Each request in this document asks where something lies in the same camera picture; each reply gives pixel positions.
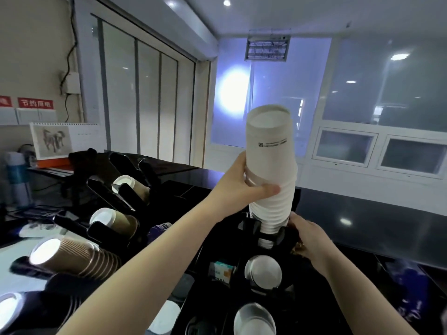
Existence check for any person's left hand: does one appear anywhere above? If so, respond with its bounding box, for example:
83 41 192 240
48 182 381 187
206 151 281 223

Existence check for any person's right hand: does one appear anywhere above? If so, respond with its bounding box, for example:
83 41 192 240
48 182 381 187
287 212 339 277

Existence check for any tall stack of white cups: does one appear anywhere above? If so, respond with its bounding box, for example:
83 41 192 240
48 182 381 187
244 104 298 250

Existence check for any person's right forearm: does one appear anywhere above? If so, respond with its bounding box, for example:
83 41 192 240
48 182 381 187
311 253 421 335

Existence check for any person's left forearm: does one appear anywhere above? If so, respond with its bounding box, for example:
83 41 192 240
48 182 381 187
58 197 234 335

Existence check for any white cup stack in dispenser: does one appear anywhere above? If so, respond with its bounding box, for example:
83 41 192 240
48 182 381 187
233 303 277 335
244 255 283 291

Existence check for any black cup dispenser tray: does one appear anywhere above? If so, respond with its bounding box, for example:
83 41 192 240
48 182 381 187
170 181 353 335

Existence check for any small teal and orange box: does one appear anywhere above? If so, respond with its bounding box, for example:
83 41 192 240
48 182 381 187
210 261 234 285

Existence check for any small white framed window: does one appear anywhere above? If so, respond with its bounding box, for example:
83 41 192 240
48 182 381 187
376 135 447 179
312 127 379 168

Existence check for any purple cup stack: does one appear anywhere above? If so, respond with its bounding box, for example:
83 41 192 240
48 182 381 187
147 222 173 243

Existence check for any brown ribbed paper cup stack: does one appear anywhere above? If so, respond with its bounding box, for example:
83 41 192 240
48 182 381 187
112 175 151 203
89 207 139 239
29 236 122 279

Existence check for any hanging insect trap lamp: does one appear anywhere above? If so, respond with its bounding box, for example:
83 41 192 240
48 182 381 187
244 29 291 62

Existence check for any black slanted cup rack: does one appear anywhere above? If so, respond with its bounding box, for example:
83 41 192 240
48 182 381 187
10 151 165 279

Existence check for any white round lid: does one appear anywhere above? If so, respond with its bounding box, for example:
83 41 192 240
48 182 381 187
148 301 181 335

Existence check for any black bag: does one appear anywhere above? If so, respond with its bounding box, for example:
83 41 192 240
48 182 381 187
68 148 116 182

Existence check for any desk calendar with horse picture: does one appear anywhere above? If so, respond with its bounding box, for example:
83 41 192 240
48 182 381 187
29 122 107 161

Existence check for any blue and white bottle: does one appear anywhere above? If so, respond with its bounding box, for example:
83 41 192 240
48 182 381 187
4 151 33 207

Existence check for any dark ribbed paper cup stack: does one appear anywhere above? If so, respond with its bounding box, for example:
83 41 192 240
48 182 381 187
0 291 82 335

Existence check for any white wall junction box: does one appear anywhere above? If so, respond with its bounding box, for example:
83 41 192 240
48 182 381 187
62 71 81 94

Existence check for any white wall switch panel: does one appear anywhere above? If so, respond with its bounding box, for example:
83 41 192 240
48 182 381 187
0 107 57 126

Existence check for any black wall cable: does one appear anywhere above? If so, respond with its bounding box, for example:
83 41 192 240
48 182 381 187
59 0 78 123

